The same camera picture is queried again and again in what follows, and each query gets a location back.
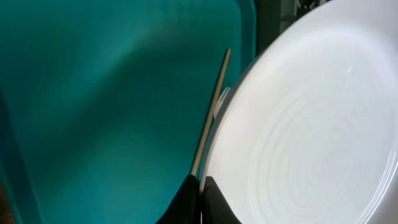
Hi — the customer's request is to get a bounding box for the teal plastic tray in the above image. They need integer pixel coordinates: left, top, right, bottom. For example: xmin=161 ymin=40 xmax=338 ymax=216
xmin=1 ymin=0 xmax=256 ymax=223

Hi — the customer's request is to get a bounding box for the pink plate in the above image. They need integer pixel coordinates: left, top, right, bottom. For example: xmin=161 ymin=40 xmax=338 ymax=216
xmin=200 ymin=0 xmax=397 ymax=223

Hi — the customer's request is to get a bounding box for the grey dishwasher rack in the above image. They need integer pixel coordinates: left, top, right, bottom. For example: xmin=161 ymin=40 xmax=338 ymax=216
xmin=254 ymin=0 xmax=329 ymax=55

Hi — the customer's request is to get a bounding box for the white plastic fork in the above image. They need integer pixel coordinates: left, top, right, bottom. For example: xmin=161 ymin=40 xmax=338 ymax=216
xmin=213 ymin=86 xmax=231 ymax=119

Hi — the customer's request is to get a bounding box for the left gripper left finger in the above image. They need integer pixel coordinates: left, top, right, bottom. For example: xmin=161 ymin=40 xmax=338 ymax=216
xmin=156 ymin=174 xmax=199 ymax=224

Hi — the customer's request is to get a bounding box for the wooden chopstick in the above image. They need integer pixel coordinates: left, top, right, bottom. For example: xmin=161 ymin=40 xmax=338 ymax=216
xmin=190 ymin=49 xmax=231 ymax=176

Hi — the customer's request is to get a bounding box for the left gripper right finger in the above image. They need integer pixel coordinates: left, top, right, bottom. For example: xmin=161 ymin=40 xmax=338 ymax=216
xmin=202 ymin=176 xmax=241 ymax=224

